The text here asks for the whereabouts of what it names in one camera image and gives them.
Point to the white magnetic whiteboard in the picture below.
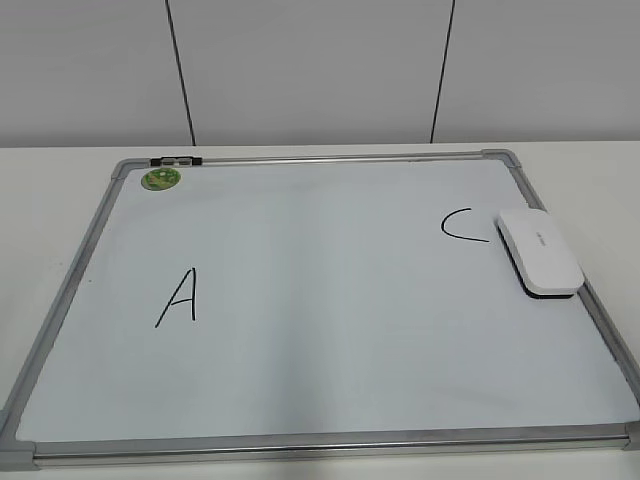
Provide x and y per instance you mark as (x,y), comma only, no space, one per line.
(274,307)

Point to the green round magnet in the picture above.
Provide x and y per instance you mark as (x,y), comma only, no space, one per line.
(160,179)

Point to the metal hanging clip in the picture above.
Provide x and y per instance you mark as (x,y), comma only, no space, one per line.
(175,161)

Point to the white whiteboard eraser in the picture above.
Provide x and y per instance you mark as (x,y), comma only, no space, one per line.
(543,261)

